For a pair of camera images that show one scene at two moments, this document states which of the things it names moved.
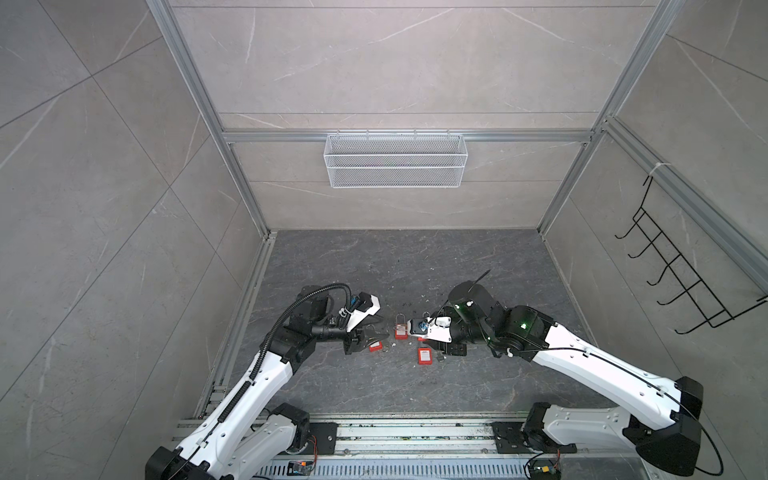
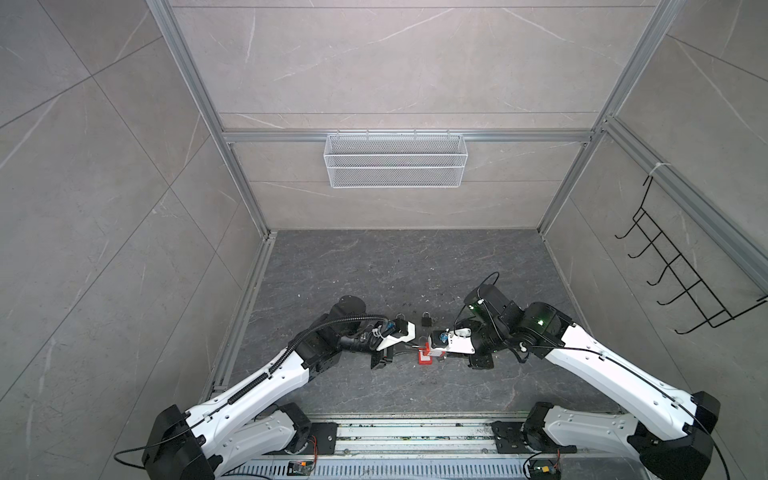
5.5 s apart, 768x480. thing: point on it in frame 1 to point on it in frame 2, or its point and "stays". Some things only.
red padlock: x=425 y=356 stays
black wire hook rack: x=714 y=311 stays
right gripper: x=448 y=348 to x=481 y=361
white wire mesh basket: x=395 y=159 stays
